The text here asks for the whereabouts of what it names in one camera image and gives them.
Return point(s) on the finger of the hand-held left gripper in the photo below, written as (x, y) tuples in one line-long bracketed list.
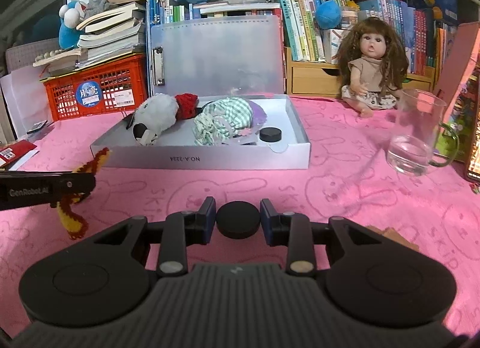
[(73, 184)]

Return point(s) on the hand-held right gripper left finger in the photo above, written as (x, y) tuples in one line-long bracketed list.
[(208, 218)]

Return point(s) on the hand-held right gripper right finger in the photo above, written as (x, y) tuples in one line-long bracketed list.
[(268, 222)]

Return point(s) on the black round disc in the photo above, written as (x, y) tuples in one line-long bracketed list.
[(270, 135), (238, 220)]

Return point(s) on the yellow red knitted toy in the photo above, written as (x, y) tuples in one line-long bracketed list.
[(73, 220)]

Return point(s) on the white cardboard box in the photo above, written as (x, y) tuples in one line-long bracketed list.
[(187, 158)]

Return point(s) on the pink felt piece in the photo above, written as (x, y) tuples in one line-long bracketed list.
[(243, 137)]

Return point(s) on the pale floral cloth pouch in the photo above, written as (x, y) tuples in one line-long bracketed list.
[(206, 129)]

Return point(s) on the purple plush toy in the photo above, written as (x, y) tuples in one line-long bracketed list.
[(258, 117)]

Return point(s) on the white plush toy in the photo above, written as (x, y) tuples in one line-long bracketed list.
[(157, 115)]

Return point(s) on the green checked cloth pouch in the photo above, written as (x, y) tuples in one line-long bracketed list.
[(234, 112)]

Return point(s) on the red envelope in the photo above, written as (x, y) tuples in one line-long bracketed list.
[(17, 153)]

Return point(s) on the small black device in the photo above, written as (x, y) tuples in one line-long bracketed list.
[(40, 127)]

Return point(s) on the pink printed blanket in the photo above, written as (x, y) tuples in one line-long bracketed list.
[(337, 190)]

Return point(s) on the red plastic crate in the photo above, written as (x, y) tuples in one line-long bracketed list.
[(63, 104)]

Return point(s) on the white translucent folder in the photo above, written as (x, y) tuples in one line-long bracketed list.
[(20, 104)]

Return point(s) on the grey grid cutting mat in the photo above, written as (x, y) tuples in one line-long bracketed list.
[(26, 57)]

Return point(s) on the wooden drawer organiser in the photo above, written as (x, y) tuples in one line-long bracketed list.
[(311, 82)]

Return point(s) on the stack of books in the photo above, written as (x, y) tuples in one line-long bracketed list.
[(112, 37)]

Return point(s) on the blue white cat plush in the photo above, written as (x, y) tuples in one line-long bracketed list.
[(69, 29)]

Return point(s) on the glass mug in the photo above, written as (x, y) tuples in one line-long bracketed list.
[(410, 153)]

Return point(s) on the translucent plastic file case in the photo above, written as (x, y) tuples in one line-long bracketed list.
[(217, 59)]

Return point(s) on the grey plush toy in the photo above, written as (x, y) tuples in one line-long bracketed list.
[(99, 5)]

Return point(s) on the brown-haired doll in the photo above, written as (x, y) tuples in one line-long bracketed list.
[(369, 70)]

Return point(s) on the white printed box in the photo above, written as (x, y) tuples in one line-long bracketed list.
[(333, 46)]

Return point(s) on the row of green white books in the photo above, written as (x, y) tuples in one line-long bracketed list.
[(303, 25)]

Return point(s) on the green picture box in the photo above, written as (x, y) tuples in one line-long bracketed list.
[(452, 134)]

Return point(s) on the smartphone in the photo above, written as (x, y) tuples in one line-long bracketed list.
[(474, 160)]

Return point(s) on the blue plush ball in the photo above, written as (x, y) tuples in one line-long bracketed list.
[(328, 13)]

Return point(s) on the row of blue red books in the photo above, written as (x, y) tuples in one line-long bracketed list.
[(397, 22)]

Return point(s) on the pink cardboard case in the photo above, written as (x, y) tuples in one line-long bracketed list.
[(459, 59)]

